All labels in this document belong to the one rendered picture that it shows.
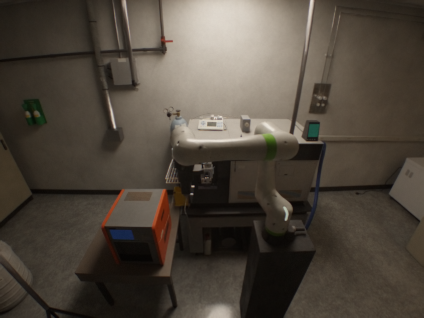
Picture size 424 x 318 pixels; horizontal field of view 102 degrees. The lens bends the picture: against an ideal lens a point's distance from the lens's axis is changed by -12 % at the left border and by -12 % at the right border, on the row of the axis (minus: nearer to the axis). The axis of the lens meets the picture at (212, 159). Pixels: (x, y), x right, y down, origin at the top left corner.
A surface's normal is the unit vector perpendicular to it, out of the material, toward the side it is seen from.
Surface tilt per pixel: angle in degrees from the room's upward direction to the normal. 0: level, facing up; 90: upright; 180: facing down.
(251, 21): 90
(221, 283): 0
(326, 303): 0
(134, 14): 90
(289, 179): 90
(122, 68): 90
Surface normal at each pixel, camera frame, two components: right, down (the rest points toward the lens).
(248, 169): 0.02, 0.48
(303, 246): 0.00, -0.88
